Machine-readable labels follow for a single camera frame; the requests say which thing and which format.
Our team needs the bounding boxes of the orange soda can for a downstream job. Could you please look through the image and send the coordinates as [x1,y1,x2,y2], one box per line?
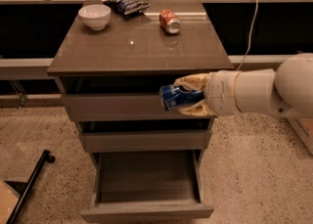
[158,9,180,34]

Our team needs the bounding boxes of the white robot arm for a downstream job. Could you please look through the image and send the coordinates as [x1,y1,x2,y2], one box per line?
[174,53,313,118]

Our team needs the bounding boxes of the wooden board corner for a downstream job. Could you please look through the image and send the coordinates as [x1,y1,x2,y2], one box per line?
[0,180,20,224]

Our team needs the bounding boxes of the grey top drawer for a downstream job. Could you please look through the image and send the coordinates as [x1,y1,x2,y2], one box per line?
[60,74,225,122]

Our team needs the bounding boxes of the cardboard box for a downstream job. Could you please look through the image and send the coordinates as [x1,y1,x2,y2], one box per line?
[289,118,313,155]

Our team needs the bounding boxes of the grey drawer cabinet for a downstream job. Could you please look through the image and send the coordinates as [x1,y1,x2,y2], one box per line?
[47,0,235,224]

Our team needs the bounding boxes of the white ceramic bowl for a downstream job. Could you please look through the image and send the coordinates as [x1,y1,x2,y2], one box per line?
[78,4,112,30]

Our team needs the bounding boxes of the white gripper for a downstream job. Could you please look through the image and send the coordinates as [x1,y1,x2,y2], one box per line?
[174,70,241,116]

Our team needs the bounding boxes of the black metal leg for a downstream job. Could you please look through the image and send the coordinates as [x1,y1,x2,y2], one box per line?
[5,150,55,224]

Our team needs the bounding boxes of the blue chip bag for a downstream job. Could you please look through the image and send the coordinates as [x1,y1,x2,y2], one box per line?
[103,0,150,16]

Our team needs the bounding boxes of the grey drawer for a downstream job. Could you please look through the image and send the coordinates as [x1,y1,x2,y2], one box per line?
[60,74,225,122]
[81,151,213,224]
[79,118,211,153]

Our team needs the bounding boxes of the white cable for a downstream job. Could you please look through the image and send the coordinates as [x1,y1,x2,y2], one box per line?
[236,0,259,71]

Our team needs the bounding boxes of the blue pepsi can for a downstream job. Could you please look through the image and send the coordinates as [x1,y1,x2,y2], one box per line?
[159,84,204,111]

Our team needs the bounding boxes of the grey bottom drawer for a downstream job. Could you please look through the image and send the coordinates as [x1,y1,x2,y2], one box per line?
[81,151,213,224]

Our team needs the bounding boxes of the grey middle drawer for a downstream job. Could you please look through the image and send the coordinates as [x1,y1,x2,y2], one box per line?
[79,118,211,153]

